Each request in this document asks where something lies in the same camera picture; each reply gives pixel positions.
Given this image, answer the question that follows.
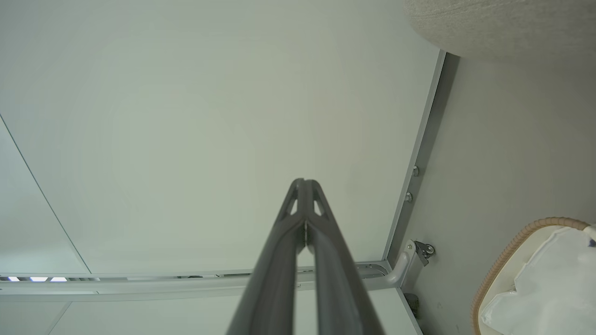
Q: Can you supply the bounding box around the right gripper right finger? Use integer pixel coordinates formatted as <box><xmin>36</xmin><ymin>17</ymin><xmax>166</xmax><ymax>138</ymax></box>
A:
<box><xmin>305</xmin><ymin>179</ymin><xmax>386</xmax><ymax>335</ymax></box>

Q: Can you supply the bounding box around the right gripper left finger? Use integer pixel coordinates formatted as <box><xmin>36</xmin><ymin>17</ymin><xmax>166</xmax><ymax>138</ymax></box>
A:
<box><xmin>226</xmin><ymin>178</ymin><xmax>308</xmax><ymax>335</ymax></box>

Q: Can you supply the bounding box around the white cloth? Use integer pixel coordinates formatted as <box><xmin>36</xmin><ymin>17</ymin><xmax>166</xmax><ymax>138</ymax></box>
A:
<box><xmin>480</xmin><ymin>226</ymin><xmax>596</xmax><ymax>335</ymax></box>

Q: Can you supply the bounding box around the grey fabric sofa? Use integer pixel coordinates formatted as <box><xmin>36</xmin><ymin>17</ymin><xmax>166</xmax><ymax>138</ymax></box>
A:
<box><xmin>403</xmin><ymin>0</ymin><xmax>596</xmax><ymax>61</ymax></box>

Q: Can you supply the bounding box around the grey partition foot with caster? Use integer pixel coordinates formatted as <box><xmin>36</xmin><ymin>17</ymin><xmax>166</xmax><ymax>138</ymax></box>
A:
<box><xmin>356</xmin><ymin>240</ymin><xmax>418</xmax><ymax>291</ymax></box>

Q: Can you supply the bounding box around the black caster wheel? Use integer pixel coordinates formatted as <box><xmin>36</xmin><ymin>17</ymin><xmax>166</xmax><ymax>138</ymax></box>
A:
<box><xmin>414</xmin><ymin>241</ymin><xmax>436</xmax><ymax>267</ymax></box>

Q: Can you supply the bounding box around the white wicker-rimmed laundry basket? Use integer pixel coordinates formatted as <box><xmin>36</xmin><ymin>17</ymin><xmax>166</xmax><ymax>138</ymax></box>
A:
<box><xmin>470</xmin><ymin>217</ymin><xmax>596</xmax><ymax>335</ymax></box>

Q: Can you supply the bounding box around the aluminium partition post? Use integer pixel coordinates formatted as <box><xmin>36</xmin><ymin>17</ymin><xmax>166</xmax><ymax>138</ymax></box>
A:
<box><xmin>0</xmin><ymin>268</ymin><xmax>392</xmax><ymax>303</ymax></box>

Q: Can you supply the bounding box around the aluminium partition bottom rail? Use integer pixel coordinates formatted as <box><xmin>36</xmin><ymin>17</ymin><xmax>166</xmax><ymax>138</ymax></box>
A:
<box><xmin>382</xmin><ymin>50</ymin><xmax>447</xmax><ymax>263</ymax></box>

